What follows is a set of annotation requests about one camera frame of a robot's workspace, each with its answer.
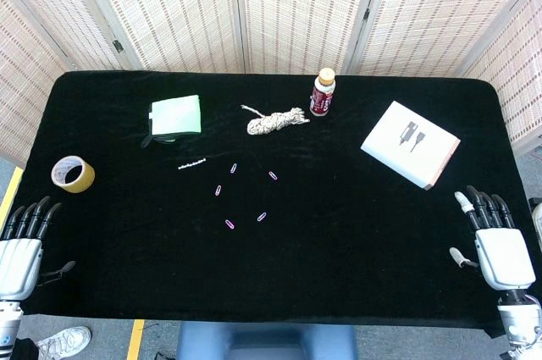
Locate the metal screen hinge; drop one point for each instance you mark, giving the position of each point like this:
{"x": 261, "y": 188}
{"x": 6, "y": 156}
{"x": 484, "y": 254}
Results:
{"x": 117, "y": 45}
{"x": 366, "y": 13}

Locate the black velvet tablecloth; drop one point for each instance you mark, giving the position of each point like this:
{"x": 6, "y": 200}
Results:
{"x": 339, "y": 250}

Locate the woven folding screen panel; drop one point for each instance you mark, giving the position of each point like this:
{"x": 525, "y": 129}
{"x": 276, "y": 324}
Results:
{"x": 178, "y": 8}
{"x": 432, "y": 12}
{"x": 296, "y": 8}
{"x": 21, "y": 80}
{"x": 63, "y": 8}
{"x": 516, "y": 80}

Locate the white sneaker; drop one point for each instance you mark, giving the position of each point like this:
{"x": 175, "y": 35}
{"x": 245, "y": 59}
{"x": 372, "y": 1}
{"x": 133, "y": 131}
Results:
{"x": 63, "y": 341}

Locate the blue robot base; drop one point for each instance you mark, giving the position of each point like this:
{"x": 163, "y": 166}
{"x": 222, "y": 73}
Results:
{"x": 267, "y": 341}

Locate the yellow tape roll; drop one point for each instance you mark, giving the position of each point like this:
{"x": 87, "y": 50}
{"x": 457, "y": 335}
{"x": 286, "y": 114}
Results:
{"x": 82, "y": 180}

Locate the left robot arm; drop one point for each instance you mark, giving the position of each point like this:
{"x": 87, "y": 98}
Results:
{"x": 8, "y": 322}

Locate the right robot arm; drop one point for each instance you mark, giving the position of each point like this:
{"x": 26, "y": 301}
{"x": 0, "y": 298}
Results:
{"x": 518, "y": 317}

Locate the red label drink bottle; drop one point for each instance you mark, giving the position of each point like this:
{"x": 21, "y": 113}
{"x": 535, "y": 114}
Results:
{"x": 322, "y": 99}

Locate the white cardboard box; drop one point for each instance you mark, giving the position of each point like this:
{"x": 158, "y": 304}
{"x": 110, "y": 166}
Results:
{"x": 406, "y": 144}

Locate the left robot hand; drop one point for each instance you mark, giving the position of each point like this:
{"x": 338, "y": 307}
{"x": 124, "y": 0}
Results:
{"x": 19, "y": 262}

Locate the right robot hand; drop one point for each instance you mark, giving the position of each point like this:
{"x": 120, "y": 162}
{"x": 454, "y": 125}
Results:
{"x": 504, "y": 258}

